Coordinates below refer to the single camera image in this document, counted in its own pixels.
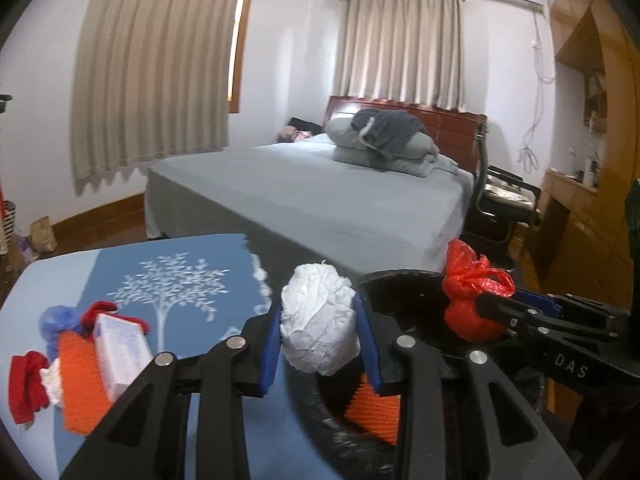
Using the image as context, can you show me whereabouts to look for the grey pillow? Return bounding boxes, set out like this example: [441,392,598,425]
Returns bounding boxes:
[332,145,436,178]
[325,117,441,161]

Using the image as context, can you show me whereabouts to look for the grey folded blanket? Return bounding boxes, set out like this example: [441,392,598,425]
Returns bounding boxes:
[425,152,461,177]

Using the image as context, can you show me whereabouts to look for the red plastic bag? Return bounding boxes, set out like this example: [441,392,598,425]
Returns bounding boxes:
[442,239,516,343]

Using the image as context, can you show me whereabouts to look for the blue tree-print mat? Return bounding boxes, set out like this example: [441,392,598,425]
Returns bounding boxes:
[59,232,321,480]

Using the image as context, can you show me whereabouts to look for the wooden window frame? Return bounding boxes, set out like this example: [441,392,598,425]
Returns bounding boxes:
[229,0,273,115]

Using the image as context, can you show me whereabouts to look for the white air conditioner cable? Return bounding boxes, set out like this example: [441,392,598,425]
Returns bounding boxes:
[520,7,556,171]

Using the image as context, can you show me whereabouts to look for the black pillow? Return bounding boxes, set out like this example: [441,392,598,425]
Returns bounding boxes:
[287,116,326,136]

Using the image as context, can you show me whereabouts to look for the white tissue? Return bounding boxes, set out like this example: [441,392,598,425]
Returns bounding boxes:
[39,357,63,406]

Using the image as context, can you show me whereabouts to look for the black office chair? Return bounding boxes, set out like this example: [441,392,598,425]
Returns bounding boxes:
[462,114,543,261]

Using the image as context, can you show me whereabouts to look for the grey pillows and clothes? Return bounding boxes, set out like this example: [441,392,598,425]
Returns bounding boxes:
[324,95,488,173]

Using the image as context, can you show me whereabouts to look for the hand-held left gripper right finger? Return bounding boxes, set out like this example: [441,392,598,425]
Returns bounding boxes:
[351,290,583,480]

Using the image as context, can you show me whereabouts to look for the white plastic bag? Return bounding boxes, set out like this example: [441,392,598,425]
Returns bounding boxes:
[280,259,362,377]

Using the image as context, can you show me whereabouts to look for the wooden desk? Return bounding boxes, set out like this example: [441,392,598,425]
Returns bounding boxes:
[530,167,631,306]

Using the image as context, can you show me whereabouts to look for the brown paper bag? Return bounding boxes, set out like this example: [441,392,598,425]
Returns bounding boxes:
[30,216,58,253]

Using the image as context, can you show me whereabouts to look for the wooden wall cabinet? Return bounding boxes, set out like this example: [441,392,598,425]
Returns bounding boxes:
[550,0,626,136]

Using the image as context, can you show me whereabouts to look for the blue crumpled plastic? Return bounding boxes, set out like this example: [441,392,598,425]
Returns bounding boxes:
[39,305,83,356]

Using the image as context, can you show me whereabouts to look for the black trash bin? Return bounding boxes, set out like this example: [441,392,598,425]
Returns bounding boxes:
[287,269,576,480]

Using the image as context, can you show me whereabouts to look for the wide beige curtain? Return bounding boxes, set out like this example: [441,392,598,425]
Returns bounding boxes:
[70,0,273,196]

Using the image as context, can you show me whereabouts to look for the grey bed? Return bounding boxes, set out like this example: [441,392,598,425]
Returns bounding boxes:
[144,137,476,291]

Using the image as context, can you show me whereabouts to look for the white cardboard box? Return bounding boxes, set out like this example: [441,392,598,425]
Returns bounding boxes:
[92,312,153,403]

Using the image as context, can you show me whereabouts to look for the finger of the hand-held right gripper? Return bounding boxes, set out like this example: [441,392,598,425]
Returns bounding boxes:
[475,292,608,358]
[512,287,626,332]

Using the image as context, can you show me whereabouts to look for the orange foam net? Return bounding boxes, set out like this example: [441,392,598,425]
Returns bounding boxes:
[57,332,118,436]
[344,377,401,446]

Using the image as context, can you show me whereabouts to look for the dark grey garment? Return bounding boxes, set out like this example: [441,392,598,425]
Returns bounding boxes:
[350,108,428,156]

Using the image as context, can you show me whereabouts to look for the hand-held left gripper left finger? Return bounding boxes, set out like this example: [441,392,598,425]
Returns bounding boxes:
[59,305,283,480]

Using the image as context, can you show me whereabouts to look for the pink patterned cloth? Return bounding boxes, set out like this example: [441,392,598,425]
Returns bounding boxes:
[276,126,313,143]

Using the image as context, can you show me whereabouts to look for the striped tote bag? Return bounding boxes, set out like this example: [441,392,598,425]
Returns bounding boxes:
[0,200,17,256]

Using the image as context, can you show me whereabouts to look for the narrow beige curtain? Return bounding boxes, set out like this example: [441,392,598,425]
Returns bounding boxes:
[332,0,466,113]

